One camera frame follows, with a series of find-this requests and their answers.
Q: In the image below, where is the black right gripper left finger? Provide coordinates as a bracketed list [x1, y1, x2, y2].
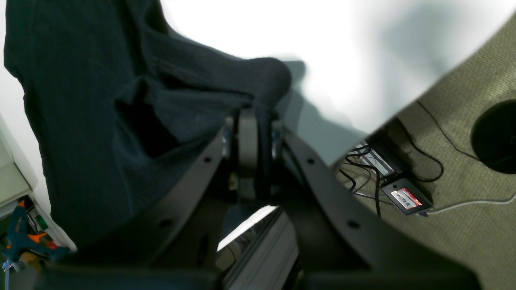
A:
[76, 108, 258, 270]

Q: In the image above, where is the black T-shirt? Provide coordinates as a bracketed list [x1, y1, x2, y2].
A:
[4, 0, 291, 249]

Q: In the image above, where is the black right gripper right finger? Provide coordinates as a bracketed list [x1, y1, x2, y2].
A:
[259, 114, 480, 290]

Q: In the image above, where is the black device with red label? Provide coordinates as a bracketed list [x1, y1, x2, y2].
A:
[380, 178, 433, 216]

